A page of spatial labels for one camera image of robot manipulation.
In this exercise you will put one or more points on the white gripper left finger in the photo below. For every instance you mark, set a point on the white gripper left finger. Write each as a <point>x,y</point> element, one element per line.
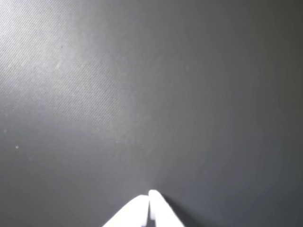
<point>135,212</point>

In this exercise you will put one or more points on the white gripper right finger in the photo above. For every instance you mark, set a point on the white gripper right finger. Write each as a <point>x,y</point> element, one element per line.
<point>163,212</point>

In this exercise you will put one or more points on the dark grey table mat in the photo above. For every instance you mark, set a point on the dark grey table mat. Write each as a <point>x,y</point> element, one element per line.
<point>118,94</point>

